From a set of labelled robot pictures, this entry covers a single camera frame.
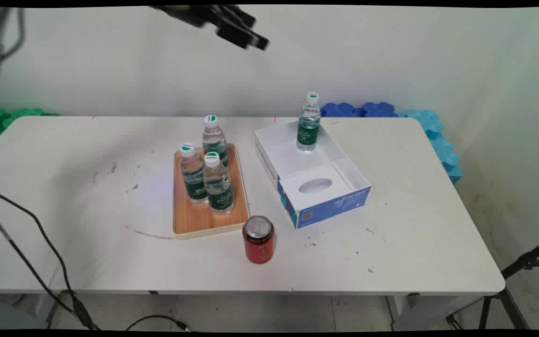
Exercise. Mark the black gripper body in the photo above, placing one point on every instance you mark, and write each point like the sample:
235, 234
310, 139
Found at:
187, 13

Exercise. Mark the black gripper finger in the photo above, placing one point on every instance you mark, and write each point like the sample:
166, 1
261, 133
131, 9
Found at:
240, 18
244, 38

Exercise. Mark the water bottle green label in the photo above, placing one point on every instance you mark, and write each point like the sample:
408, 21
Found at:
218, 187
214, 140
309, 126
193, 178

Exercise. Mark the dark blue foam mat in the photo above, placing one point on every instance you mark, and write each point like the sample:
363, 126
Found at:
358, 110

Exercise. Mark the open white blue tissue box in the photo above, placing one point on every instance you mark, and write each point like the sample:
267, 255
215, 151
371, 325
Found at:
297, 164

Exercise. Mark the wooden tray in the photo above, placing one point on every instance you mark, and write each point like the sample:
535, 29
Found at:
199, 217

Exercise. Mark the red drink can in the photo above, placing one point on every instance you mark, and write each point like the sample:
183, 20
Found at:
259, 243

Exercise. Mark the green foam mat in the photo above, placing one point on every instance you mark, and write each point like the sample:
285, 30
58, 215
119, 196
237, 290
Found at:
3, 120

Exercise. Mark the light blue foam mat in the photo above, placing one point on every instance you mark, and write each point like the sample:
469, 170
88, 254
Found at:
440, 140

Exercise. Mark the white table leg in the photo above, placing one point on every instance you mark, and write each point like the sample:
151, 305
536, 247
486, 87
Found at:
407, 311

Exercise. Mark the black tripod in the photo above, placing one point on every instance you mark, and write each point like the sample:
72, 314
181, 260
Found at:
508, 276

